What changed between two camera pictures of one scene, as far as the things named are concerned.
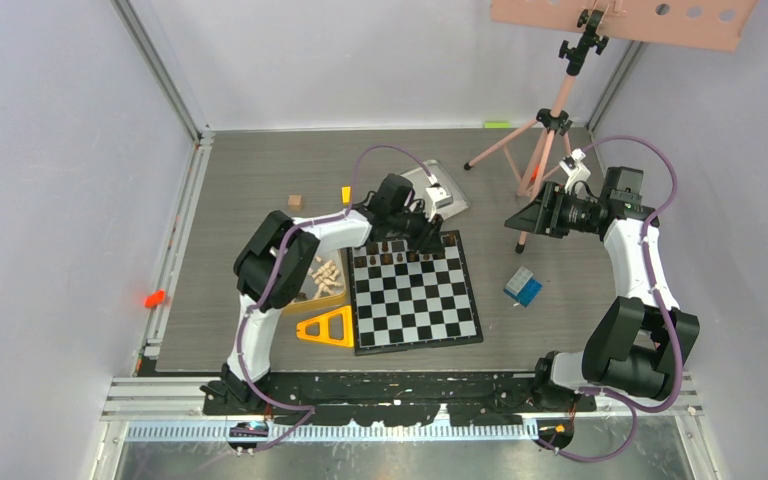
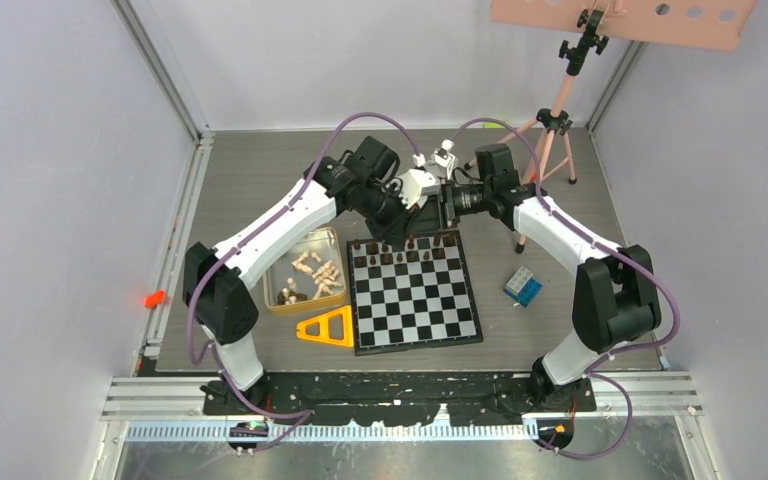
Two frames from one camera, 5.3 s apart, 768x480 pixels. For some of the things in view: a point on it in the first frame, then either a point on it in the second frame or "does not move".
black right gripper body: (573, 214) -> (465, 200)
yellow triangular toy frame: (323, 321) does not move
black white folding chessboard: (404, 299) does not move
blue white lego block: (523, 287) does not move
